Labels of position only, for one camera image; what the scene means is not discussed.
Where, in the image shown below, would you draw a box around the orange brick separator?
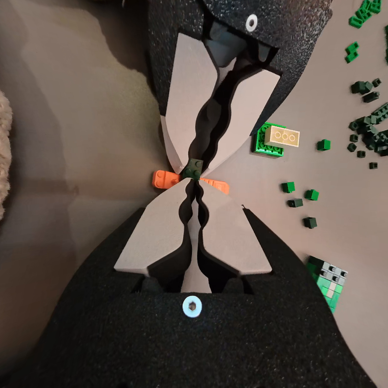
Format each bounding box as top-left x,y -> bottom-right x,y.
152,171 -> 231,195

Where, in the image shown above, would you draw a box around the green lego base, tan brick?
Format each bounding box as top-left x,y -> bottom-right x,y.
254,123 -> 300,157

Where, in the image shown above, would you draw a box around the green pixel lego cube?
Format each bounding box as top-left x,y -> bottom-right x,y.
306,255 -> 349,314

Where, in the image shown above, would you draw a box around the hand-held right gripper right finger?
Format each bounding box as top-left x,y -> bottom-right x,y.
195,180 -> 272,277

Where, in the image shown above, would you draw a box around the pile of bright green lego pieces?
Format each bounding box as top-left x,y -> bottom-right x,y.
345,0 -> 388,65

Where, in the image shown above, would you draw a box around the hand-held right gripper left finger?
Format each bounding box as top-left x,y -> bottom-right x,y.
114,180 -> 196,277

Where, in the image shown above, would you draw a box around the cream knit sweater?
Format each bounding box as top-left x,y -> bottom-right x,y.
0,91 -> 13,220

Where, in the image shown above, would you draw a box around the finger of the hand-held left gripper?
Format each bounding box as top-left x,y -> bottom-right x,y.
197,61 -> 283,177
160,33 -> 219,175

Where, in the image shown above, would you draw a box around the dark green lego brick stack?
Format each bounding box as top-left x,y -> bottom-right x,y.
184,158 -> 205,180

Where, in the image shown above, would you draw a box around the scattered dark green lego pieces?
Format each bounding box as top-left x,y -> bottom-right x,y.
347,77 -> 388,171

